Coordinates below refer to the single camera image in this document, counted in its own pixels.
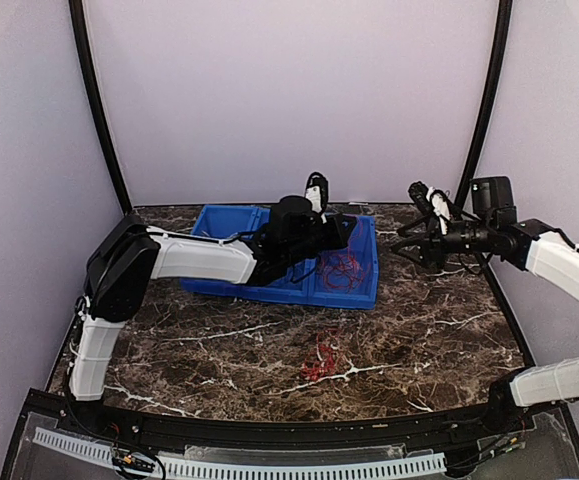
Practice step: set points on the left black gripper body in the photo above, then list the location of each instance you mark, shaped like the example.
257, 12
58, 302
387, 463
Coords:
336, 239

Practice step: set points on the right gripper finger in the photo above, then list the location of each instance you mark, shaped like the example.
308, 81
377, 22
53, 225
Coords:
410, 252
423, 226

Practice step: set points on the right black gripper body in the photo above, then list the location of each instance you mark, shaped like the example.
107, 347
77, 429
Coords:
435, 229

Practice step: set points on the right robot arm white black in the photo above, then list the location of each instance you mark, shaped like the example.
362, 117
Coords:
532, 246

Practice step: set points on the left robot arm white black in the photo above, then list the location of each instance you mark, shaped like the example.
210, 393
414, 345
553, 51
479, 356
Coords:
133, 254

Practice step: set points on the right blue storage bin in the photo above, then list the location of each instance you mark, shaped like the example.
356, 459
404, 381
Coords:
348, 278

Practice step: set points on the blue storage bin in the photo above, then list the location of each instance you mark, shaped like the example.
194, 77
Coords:
348, 278
292, 288
223, 221

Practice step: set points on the middle blue storage bin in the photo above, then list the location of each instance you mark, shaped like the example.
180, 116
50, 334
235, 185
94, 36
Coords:
292, 288

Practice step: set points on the left blue storage bin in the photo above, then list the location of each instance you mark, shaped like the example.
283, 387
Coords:
223, 221

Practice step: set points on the right black frame post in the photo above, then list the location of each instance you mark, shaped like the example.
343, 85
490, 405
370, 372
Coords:
494, 69

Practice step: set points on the black frame post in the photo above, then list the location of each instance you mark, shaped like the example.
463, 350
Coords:
97, 109
494, 69

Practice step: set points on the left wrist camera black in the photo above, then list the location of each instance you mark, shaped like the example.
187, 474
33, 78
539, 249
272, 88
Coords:
289, 219

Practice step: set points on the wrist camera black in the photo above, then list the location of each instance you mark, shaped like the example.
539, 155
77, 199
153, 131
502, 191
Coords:
289, 219
491, 193

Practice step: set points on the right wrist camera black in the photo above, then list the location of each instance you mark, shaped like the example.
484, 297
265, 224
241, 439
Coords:
491, 193

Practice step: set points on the black front rail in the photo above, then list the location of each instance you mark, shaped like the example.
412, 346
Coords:
453, 428

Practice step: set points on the left black frame post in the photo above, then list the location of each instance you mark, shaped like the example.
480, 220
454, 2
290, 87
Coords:
97, 109

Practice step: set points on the white slotted cable duct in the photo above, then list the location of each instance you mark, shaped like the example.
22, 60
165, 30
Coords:
176, 467

